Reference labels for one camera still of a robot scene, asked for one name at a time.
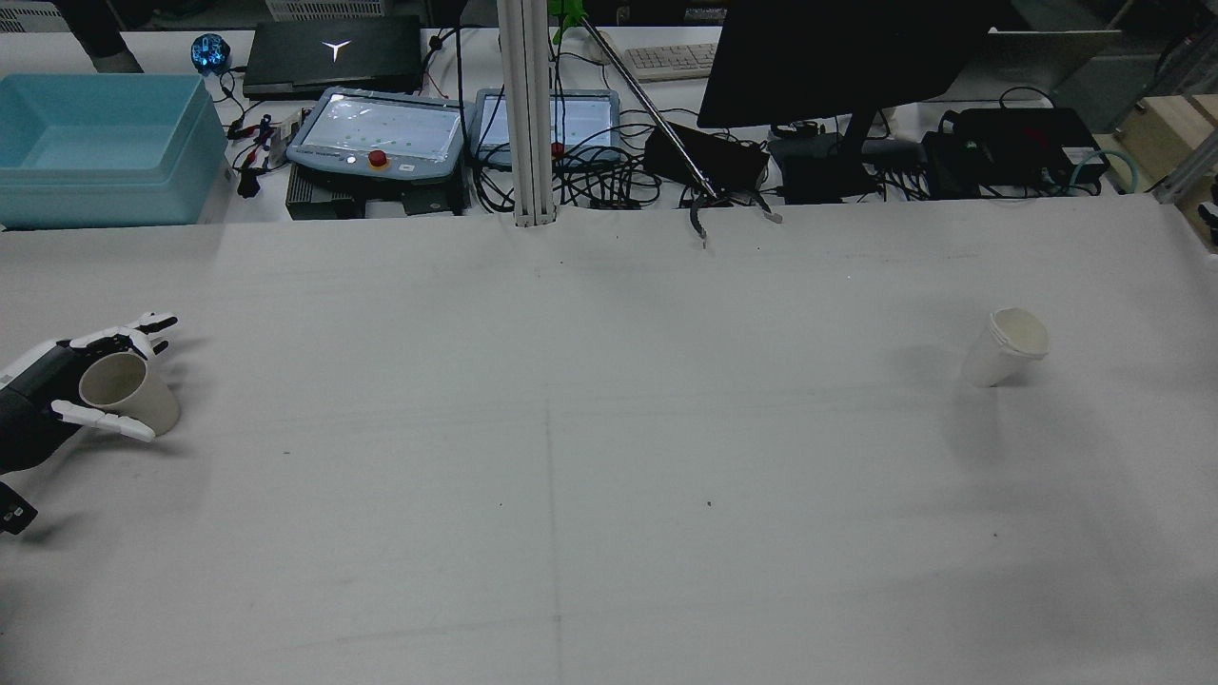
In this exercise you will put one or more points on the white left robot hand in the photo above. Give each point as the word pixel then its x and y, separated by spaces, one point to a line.
pixel 38 400

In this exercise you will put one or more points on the tan paper cup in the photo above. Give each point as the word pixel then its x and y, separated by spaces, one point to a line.
pixel 128 390

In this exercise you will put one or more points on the light blue plastic bin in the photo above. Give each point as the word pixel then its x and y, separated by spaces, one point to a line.
pixel 105 152

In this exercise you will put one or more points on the grey power adapter box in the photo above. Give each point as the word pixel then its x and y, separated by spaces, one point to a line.
pixel 306 198
pixel 433 200

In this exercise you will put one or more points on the red black clip leads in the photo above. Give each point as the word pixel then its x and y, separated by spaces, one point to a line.
pixel 257 143

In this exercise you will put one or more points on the dark grey leg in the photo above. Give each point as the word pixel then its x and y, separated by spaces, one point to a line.
pixel 100 33

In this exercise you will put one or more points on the blue round gadget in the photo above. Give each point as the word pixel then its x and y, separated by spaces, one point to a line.
pixel 210 53

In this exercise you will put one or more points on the blue-grey teach pendant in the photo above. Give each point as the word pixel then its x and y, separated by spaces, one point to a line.
pixel 590 119
pixel 376 133

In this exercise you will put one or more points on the black laptop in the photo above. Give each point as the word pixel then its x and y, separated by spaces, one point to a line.
pixel 333 57

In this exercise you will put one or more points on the white crate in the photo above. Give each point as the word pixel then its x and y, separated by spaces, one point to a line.
pixel 324 8

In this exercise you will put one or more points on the aluminium profile column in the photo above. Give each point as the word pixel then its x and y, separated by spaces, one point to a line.
pixel 526 114

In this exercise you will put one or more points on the metal reach grabber tool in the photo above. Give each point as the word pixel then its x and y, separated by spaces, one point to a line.
pixel 647 105

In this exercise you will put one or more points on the black power box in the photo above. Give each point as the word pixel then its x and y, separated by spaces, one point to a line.
pixel 709 157

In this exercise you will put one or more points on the white keyboard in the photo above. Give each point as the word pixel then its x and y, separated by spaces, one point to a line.
pixel 671 60

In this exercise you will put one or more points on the black monitor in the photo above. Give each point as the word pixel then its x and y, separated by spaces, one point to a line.
pixel 837 57

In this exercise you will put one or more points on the small black adapter box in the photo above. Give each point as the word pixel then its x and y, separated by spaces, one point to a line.
pixel 937 162

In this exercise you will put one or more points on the white crumpled paper cup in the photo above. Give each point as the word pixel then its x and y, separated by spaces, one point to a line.
pixel 1004 347

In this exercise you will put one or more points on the large black device box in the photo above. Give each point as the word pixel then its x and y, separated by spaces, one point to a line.
pixel 1028 143

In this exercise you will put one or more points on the grey flat panel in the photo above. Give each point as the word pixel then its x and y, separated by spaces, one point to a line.
pixel 1047 62

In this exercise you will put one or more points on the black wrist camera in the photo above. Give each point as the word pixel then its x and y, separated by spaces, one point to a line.
pixel 14 509

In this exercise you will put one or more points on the aluminium frame rail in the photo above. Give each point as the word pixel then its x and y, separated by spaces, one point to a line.
pixel 1185 176

